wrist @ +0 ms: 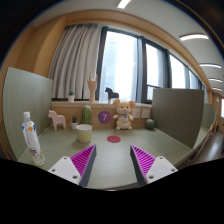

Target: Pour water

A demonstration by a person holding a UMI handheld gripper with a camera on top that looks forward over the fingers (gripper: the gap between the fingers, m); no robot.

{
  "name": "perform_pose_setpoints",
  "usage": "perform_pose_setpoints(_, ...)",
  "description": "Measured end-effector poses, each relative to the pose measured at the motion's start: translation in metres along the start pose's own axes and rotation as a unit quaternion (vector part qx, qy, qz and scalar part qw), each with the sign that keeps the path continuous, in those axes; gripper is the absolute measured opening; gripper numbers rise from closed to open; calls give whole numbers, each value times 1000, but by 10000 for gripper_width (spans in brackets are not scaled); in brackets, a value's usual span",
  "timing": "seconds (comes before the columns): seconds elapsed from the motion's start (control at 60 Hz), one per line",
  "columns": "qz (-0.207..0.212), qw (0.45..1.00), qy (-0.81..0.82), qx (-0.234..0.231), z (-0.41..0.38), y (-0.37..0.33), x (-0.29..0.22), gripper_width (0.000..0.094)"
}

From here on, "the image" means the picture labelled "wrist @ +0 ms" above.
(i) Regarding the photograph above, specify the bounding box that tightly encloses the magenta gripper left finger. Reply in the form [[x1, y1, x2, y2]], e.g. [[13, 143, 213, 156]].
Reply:
[[49, 145, 97, 187]]

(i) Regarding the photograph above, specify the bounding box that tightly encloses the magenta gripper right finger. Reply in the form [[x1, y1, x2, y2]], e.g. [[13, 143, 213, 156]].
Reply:
[[130, 145, 177, 187]]

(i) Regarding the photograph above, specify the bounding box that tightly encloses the clear plastic water bottle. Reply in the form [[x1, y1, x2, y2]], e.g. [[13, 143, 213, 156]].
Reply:
[[22, 112, 45, 166]]

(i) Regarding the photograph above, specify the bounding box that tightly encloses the round green cactus ornament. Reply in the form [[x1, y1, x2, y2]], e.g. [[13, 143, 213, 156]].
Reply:
[[145, 119, 155, 130]]

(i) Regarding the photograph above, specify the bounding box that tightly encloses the red round coaster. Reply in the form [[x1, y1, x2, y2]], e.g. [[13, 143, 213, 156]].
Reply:
[[107, 136, 121, 143]]

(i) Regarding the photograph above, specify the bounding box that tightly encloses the small potted succulent white pot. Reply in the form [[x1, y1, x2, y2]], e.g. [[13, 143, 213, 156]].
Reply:
[[71, 116, 78, 130]]

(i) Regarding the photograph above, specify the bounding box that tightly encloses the tall green cactus ornament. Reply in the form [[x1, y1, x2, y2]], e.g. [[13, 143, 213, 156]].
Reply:
[[82, 105, 92, 125]]

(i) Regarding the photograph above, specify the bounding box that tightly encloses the pink wooden horse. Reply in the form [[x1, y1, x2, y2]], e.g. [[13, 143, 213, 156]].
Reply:
[[48, 110, 66, 129]]

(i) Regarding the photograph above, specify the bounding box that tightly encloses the beige plush mouse toy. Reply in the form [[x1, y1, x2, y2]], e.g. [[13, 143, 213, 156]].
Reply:
[[113, 99, 135, 130]]

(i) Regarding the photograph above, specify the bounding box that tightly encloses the purple round number sign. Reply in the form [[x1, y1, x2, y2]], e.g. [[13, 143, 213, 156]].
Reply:
[[98, 111, 111, 124]]

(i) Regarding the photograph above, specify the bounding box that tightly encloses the green right desk partition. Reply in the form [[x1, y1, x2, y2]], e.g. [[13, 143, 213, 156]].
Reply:
[[151, 88, 204, 148]]

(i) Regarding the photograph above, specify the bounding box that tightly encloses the green desk partition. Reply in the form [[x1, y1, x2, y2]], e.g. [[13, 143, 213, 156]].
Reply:
[[151, 88, 204, 148], [2, 67, 53, 160]]

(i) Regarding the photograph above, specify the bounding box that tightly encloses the potted plant on sill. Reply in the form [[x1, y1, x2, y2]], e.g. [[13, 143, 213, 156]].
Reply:
[[68, 91, 75, 102]]

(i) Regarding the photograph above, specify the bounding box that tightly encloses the black horse figurine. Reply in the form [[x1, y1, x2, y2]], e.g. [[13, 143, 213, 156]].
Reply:
[[105, 87, 119, 99]]

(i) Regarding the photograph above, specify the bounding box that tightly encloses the wooden hand model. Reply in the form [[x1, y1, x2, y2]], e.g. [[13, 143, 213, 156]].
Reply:
[[87, 75, 98, 102]]

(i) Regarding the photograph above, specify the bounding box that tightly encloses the green left desk partition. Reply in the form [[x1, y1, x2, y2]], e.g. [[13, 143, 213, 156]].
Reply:
[[2, 67, 53, 160]]

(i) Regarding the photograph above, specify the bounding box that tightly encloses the grey curtain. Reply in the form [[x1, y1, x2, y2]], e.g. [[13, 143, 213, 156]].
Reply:
[[49, 24, 102, 100]]

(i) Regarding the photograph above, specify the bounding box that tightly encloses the white wall socket right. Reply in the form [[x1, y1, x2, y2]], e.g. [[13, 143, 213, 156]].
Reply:
[[141, 109, 150, 118]]

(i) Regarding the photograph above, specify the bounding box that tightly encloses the white wall socket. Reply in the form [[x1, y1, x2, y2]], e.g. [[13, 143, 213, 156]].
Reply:
[[132, 109, 140, 118], [141, 109, 150, 118]]

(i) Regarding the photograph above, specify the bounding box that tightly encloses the white wall socket left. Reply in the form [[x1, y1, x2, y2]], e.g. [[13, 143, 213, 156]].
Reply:
[[132, 109, 140, 118]]

